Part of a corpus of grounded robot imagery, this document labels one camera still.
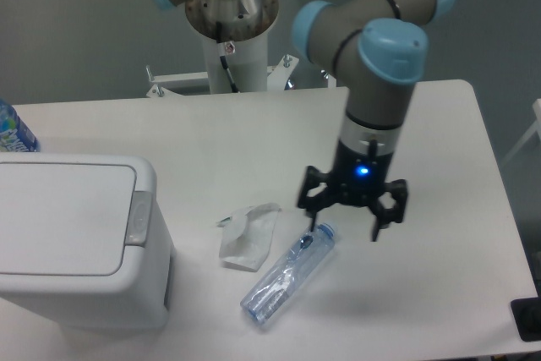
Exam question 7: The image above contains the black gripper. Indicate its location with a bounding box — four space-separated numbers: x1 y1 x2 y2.
296 139 409 243

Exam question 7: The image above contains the white push-lid trash can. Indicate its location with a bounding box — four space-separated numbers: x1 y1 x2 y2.
1 152 175 329

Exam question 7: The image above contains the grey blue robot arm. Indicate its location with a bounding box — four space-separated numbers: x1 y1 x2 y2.
154 0 455 232

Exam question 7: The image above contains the crumpled white paper wrapper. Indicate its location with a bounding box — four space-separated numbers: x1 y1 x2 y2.
216 203 281 272

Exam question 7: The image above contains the empty clear plastic bottle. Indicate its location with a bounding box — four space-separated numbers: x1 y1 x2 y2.
240 223 336 325

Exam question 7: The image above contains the black device at table edge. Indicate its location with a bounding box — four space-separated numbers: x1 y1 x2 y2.
511 297 540 342

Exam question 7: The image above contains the blue labelled water bottle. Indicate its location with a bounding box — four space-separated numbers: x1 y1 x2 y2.
1 100 39 152

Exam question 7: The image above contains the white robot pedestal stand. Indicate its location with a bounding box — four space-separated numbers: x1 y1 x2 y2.
145 0 299 98

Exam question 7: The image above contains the white frame at right edge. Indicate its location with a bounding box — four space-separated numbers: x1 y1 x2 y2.
501 99 540 166

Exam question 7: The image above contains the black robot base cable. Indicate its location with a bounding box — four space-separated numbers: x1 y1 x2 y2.
214 19 240 94

